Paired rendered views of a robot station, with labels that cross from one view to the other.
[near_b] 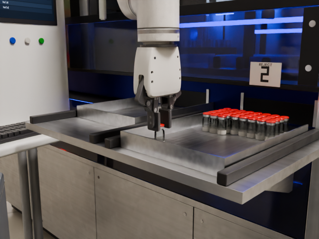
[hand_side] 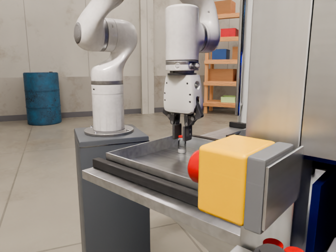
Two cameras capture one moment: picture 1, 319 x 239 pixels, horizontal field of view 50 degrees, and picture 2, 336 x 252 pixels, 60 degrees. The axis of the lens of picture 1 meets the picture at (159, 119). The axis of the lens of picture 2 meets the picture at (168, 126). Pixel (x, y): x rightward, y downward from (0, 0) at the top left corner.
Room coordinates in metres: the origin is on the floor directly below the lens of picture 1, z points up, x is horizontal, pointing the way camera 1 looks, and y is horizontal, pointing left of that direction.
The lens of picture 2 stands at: (0.64, -0.75, 1.11)
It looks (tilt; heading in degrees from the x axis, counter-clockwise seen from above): 11 degrees down; 88
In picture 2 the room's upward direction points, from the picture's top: straight up
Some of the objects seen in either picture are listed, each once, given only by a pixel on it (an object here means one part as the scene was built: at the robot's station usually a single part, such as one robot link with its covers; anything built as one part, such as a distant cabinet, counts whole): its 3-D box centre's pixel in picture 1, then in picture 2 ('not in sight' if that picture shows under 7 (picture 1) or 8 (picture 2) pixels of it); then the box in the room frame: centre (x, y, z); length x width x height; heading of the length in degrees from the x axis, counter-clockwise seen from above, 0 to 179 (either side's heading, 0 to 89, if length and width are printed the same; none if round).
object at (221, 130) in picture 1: (221, 124); not in sight; (0.81, -0.15, 0.90); 0.02 x 0.02 x 0.05
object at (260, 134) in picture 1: (239, 125); not in sight; (0.80, -0.19, 0.90); 0.18 x 0.02 x 0.05; 46
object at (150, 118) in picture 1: (149, 115); (173, 125); (0.69, 0.02, 0.95); 0.03 x 0.03 x 0.07; 47
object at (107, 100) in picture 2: not in sight; (108, 108); (0.46, 0.37, 0.95); 0.19 x 0.19 x 0.18
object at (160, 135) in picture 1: (159, 135); (182, 144); (0.71, 0.00, 0.90); 0.02 x 0.02 x 0.04
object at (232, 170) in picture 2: not in sight; (243, 177); (0.73, -0.47, 1.00); 0.08 x 0.07 x 0.07; 136
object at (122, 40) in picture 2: not in sight; (113, 51); (0.48, 0.39, 1.16); 0.19 x 0.12 x 0.24; 34
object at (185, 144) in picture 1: (218, 135); (198, 162); (0.74, -0.13, 0.90); 0.34 x 0.26 x 0.04; 136
